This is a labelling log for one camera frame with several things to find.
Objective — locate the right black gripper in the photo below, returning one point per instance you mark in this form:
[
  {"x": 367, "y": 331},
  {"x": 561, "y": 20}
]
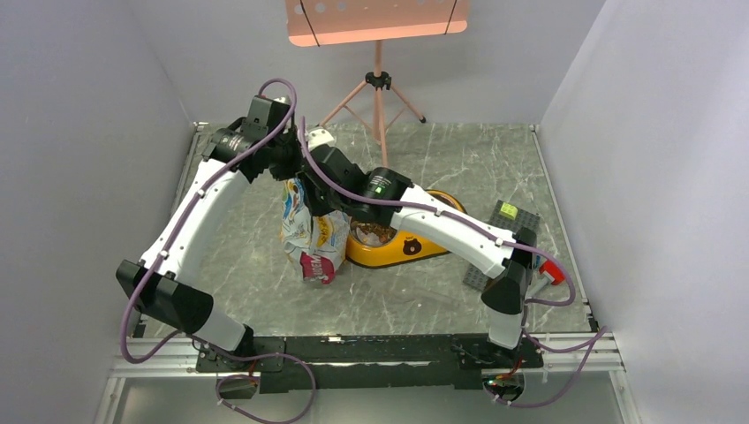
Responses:
[{"x": 315, "y": 208}]

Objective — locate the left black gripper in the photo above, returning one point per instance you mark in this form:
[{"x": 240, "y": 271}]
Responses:
[{"x": 289, "y": 172}]

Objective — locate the pet food bag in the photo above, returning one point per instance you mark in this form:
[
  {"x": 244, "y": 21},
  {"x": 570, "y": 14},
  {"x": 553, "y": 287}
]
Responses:
[{"x": 314, "y": 245}]

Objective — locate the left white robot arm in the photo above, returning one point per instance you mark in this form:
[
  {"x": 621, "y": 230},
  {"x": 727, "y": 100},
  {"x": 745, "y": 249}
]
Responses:
[{"x": 160, "y": 285}]

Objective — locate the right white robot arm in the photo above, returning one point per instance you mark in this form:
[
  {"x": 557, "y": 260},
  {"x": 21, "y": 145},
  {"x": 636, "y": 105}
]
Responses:
[{"x": 388, "y": 198}]

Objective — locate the yellow double pet bowl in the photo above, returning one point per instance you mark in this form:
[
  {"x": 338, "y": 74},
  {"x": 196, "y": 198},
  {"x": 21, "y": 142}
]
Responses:
[{"x": 372, "y": 246}]

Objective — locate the pink music stand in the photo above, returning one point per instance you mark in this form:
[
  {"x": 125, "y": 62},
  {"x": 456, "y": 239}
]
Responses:
[{"x": 326, "y": 23}]

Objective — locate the green building brick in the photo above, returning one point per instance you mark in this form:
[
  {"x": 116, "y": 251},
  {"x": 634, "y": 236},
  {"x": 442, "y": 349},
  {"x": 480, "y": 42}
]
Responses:
[{"x": 508, "y": 211}]

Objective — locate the grey building baseplate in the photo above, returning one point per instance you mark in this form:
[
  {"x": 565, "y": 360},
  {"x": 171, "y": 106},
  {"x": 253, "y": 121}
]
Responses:
[{"x": 473, "y": 278}]

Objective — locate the red grey toy tool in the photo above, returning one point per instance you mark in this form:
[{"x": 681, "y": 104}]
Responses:
[{"x": 547, "y": 274}]

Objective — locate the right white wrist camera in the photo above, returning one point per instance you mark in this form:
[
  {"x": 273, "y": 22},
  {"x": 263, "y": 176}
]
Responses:
[{"x": 318, "y": 137}]

